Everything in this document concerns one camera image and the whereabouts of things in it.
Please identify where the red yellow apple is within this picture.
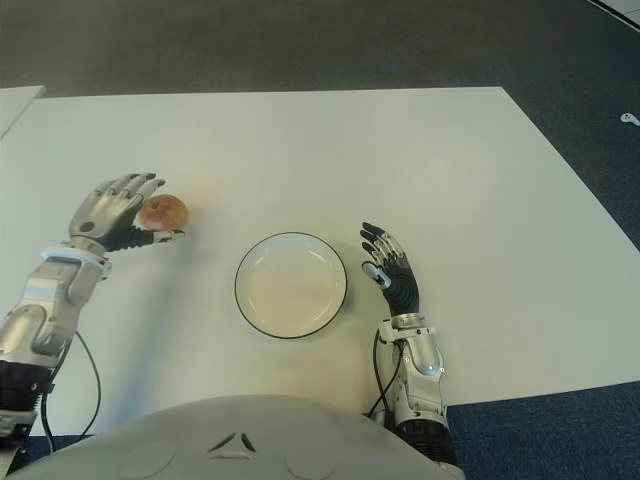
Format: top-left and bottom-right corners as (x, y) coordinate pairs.
(137, 194), (190, 232)

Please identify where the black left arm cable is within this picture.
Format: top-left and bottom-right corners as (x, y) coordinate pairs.
(42, 329), (101, 454)

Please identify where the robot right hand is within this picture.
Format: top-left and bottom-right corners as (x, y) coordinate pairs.
(358, 221), (422, 318)

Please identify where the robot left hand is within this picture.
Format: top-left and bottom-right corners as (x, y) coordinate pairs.
(67, 172), (187, 253)

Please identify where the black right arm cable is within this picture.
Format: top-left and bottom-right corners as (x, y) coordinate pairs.
(367, 332), (406, 416)

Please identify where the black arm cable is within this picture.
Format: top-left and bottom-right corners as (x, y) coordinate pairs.
(367, 332), (406, 416)
(42, 329), (101, 454)

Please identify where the white plate with black rim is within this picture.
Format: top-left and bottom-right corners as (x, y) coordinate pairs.
(234, 231), (349, 342)

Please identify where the white side table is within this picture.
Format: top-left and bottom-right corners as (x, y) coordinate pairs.
(0, 85), (46, 140)

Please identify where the grey robot torso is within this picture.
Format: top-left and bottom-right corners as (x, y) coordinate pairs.
(9, 393), (471, 480)

